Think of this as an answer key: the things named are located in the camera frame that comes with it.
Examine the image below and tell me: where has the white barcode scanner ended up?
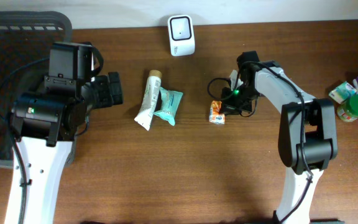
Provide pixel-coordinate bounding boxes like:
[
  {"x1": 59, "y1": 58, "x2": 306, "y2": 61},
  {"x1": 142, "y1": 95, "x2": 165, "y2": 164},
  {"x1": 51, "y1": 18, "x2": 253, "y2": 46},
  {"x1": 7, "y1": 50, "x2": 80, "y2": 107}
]
[{"x1": 167, "y1": 15, "x2": 195, "y2": 57}]

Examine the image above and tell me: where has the mint green wipes pack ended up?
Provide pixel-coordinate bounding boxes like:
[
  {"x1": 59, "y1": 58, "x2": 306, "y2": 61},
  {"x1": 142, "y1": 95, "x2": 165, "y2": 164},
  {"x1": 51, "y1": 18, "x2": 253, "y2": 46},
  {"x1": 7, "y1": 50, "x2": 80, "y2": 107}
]
[{"x1": 154, "y1": 87, "x2": 183, "y2": 126}]

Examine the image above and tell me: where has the small teal tissue pack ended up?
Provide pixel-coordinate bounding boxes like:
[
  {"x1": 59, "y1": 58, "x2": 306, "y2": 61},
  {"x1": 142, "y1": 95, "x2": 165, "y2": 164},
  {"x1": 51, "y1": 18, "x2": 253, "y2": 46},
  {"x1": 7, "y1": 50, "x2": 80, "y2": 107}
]
[{"x1": 329, "y1": 82, "x2": 357, "y2": 104}]

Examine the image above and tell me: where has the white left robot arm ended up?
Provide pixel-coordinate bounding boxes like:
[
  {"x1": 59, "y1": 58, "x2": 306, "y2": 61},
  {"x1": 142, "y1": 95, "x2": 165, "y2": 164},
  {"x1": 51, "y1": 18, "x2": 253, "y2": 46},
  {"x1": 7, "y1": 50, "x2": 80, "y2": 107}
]
[{"x1": 4, "y1": 42, "x2": 124, "y2": 223}]

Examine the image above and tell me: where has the white shampoo tube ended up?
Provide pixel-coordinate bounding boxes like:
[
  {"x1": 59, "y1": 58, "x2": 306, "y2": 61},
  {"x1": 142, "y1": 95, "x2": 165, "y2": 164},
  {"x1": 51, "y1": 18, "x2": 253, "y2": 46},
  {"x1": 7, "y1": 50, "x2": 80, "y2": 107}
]
[{"x1": 134, "y1": 70, "x2": 162, "y2": 131}]

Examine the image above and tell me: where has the green lid jar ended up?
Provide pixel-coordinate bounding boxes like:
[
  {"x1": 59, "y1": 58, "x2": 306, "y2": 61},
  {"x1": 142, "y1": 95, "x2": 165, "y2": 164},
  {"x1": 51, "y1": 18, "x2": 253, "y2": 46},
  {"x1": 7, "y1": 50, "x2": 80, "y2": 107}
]
[{"x1": 336, "y1": 95, "x2": 358, "y2": 122}]

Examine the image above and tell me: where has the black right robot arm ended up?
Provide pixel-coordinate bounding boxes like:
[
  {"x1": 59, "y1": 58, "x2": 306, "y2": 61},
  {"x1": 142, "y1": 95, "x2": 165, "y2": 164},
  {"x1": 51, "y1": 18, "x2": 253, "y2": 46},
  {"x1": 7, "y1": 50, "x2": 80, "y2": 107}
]
[{"x1": 219, "y1": 51, "x2": 338, "y2": 223}]

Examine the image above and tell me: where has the small orange white packet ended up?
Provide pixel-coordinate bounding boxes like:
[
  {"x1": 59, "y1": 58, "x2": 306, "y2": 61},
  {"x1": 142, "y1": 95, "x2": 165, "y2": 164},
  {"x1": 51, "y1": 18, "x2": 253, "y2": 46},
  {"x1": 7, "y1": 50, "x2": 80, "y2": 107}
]
[{"x1": 209, "y1": 101, "x2": 226, "y2": 124}]

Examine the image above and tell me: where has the grey plastic mesh basket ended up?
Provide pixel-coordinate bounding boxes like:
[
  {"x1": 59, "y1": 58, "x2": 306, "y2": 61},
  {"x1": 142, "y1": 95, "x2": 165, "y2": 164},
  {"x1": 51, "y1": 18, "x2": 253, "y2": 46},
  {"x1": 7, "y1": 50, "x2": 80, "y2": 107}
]
[{"x1": 0, "y1": 11, "x2": 73, "y2": 169}]

